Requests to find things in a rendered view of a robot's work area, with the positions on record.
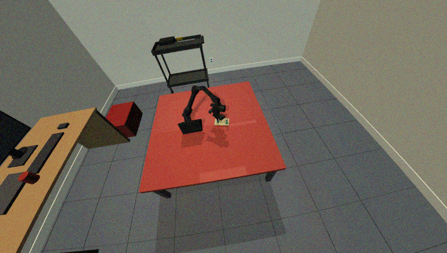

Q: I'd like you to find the tan circuit board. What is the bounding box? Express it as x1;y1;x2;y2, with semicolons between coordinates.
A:
215;118;229;126

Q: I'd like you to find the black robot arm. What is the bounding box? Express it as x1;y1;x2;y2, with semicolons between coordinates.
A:
182;86;226;122

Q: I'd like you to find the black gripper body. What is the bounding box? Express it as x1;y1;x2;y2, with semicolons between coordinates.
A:
208;109;225;120

